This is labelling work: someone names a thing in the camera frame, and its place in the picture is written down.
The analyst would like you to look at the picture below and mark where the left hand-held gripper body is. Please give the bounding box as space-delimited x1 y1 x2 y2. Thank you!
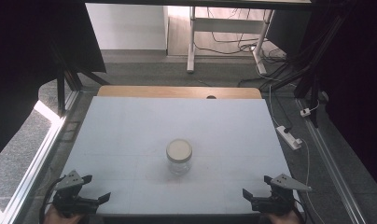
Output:
51 169 101 218

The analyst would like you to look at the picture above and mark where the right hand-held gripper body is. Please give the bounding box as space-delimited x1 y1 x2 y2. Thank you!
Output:
251 173 313 217

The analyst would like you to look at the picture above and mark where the clear glass jar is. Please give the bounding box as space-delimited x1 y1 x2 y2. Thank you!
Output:
166 153 192 176

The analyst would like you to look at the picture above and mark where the cream round jar lid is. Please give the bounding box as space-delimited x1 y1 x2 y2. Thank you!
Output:
165 138 193 163

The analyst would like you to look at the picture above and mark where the person's right hand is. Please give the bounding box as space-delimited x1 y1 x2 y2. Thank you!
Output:
266 208 303 224

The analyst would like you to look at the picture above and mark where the person's left hand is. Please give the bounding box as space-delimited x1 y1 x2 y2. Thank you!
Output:
43 204 82 224

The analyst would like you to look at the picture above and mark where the white power strip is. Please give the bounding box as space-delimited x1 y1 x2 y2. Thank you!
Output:
275 124 303 151

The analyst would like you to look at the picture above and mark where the white table cover sheet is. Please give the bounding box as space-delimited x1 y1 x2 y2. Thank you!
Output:
59 95 300 217

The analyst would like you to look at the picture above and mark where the small white adapter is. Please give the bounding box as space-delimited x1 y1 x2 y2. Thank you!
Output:
300 106 313 119

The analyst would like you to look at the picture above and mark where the black metal stand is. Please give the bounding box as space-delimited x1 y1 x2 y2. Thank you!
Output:
49 40 112 121
260 0 356 129

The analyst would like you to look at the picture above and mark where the wooden table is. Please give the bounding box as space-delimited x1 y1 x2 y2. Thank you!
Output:
96 85 263 100

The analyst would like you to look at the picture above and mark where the dark curtain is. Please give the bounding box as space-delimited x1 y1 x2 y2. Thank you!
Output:
0 0 107 165
301 0 377 196

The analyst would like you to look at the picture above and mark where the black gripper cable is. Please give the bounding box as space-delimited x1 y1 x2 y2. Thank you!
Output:
38 175 67 223
292 199 307 224

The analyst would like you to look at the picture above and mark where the thin white cable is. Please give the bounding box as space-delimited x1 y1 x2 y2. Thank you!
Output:
268 73 326 224

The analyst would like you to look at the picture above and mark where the aluminium frame rail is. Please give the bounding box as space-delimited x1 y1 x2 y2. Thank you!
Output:
294 97 369 224
2 89 82 224

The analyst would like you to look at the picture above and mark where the black power cable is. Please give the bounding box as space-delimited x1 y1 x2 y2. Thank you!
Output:
270 88 294 134

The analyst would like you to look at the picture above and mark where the tangle of floor cables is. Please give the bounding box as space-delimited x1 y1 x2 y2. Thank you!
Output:
194 7 287 65

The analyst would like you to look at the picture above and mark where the white desk frame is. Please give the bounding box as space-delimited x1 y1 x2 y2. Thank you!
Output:
186 6 275 76

